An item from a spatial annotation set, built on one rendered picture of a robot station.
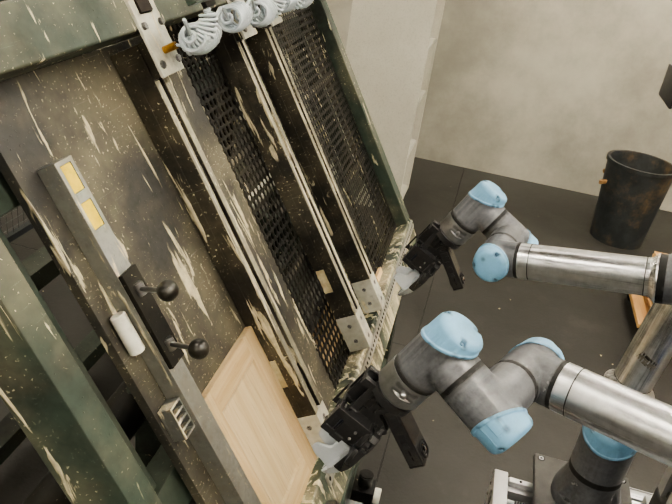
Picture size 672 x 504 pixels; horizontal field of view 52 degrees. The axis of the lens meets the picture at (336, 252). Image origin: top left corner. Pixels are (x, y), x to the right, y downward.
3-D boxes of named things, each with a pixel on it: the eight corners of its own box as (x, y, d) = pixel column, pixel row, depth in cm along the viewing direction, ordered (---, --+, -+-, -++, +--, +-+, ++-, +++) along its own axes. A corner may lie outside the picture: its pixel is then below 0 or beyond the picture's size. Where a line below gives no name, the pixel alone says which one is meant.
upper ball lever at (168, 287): (133, 303, 126) (169, 306, 116) (123, 285, 125) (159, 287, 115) (149, 291, 128) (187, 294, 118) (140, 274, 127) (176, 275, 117)
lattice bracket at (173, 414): (173, 442, 131) (187, 439, 130) (156, 412, 129) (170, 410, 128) (182, 428, 135) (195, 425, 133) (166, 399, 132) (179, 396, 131)
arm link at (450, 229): (475, 225, 165) (474, 240, 158) (462, 237, 167) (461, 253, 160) (451, 205, 164) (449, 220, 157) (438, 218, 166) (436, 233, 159)
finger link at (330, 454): (300, 452, 113) (332, 421, 109) (329, 474, 113) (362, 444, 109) (294, 465, 110) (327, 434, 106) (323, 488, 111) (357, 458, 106)
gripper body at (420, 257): (403, 247, 172) (435, 214, 166) (430, 268, 173) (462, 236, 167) (399, 262, 165) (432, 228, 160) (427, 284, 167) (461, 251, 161)
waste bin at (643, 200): (653, 259, 532) (685, 180, 501) (582, 243, 540) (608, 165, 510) (644, 231, 579) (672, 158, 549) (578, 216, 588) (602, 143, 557)
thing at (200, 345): (163, 357, 130) (201, 365, 120) (153, 340, 128) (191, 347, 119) (179, 345, 132) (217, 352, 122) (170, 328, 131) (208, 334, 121)
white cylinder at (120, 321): (105, 321, 123) (127, 358, 125) (119, 317, 122) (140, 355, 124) (114, 312, 125) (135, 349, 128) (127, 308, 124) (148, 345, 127)
